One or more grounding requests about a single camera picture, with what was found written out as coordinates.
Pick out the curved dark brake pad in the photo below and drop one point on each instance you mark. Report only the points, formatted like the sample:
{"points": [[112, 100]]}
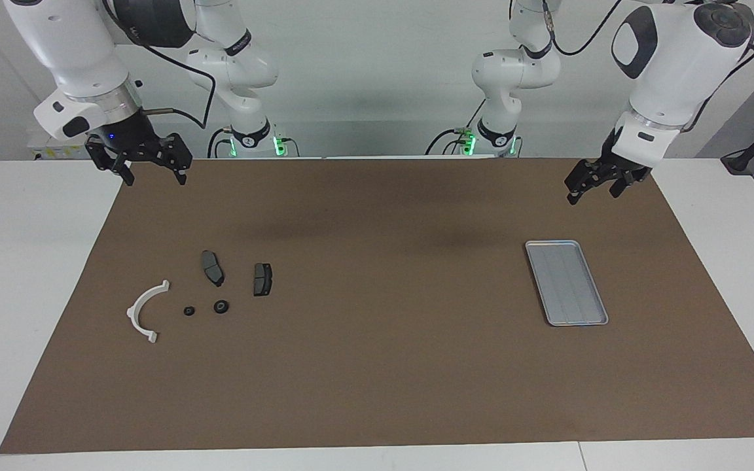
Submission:
{"points": [[212, 267]]}

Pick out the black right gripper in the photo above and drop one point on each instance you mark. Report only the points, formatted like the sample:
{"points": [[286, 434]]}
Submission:
{"points": [[131, 144]]}

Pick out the large black bearing gear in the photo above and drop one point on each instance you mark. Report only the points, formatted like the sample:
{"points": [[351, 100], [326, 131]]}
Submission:
{"points": [[221, 307]]}

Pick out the brown table mat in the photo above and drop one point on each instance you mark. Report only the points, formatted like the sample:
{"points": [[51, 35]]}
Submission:
{"points": [[377, 366]]}

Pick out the white curved plastic bracket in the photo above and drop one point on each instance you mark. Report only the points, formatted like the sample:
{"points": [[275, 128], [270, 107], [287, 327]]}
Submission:
{"points": [[133, 313]]}

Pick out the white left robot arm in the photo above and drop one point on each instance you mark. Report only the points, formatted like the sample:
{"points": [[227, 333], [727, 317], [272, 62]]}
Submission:
{"points": [[678, 65]]}

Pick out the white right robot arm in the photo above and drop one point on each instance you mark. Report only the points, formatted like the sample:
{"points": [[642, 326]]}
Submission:
{"points": [[69, 46]]}

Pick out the silver metal tray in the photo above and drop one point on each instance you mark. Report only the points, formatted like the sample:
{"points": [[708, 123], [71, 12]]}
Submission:
{"points": [[567, 284]]}

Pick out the white box yellow label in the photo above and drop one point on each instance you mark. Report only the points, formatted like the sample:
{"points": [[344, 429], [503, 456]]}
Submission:
{"points": [[50, 152]]}

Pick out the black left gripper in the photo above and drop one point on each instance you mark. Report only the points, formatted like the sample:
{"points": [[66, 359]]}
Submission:
{"points": [[612, 170]]}

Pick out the rectangular dark brake pad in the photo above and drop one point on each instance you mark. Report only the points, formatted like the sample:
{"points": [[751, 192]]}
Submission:
{"points": [[262, 280]]}

